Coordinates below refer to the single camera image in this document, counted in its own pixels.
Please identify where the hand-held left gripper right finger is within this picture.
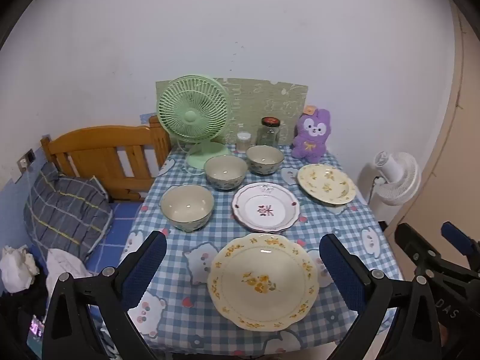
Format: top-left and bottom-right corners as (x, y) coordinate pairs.
(319, 233), (443, 360)

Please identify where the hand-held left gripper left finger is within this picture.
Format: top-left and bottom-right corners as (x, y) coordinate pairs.
(40, 230), (168, 360)

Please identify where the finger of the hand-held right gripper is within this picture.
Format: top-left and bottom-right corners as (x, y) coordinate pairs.
(394, 223), (443, 276)
(442, 222), (480, 271)

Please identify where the cream floral ceramic bowl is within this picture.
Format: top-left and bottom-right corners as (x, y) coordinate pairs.
(160, 184), (215, 232)
(245, 145), (285, 176)
(203, 154), (248, 191)

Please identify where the yellow floral plate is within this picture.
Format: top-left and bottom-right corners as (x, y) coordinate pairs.
(297, 163), (357, 206)
(207, 232), (320, 332)

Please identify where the white plate with red rim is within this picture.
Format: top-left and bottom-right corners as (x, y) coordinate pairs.
(231, 182), (301, 233)

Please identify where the blue checked bedsheet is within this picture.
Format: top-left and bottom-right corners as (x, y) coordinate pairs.
(30, 200), (143, 274)

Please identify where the blue white checked tablecloth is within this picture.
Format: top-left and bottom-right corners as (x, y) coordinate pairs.
(125, 144), (404, 360)

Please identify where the white standing fan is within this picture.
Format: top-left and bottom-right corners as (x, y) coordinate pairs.
(356, 151), (421, 207)

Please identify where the grey plaid pillow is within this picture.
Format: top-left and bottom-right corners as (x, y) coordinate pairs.
(23, 161), (114, 261)

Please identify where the beige door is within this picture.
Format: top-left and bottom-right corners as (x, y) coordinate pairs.
(390, 0), (480, 241)

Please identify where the white crumpled cloth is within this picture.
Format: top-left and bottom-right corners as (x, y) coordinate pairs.
(0, 245), (40, 293)

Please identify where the purple plush bunny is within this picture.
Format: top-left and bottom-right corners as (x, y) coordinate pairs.
(292, 106), (332, 164)

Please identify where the black cloth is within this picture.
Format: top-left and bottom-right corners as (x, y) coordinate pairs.
(0, 281), (49, 360)

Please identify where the glass jar with red lid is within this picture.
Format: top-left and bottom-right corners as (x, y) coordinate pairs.
(257, 117), (282, 148)

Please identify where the green desk fan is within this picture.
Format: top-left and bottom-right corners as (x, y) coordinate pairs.
(157, 75), (232, 169)

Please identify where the green patterned wall sheet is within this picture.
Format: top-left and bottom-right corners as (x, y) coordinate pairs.
(155, 78), (309, 147)

